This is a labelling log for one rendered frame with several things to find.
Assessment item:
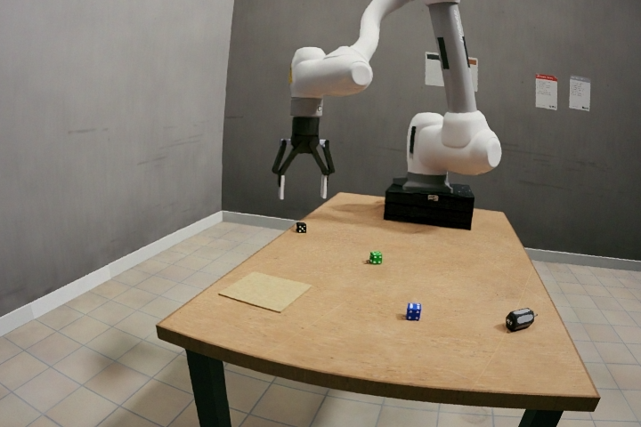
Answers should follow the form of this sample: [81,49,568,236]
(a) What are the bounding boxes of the beige square mat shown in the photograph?
[218,271,312,313]

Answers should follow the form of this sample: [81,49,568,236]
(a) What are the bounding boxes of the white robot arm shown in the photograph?
[289,0,501,193]

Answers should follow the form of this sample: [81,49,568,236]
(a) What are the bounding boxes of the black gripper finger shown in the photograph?
[272,139,304,199]
[308,140,335,198]

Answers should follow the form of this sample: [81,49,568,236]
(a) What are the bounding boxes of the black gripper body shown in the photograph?
[290,117,320,154]

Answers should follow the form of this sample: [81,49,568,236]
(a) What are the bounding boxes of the green die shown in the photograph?
[369,252,383,264]

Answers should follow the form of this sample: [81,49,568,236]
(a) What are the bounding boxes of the blue die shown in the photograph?
[406,303,421,320]

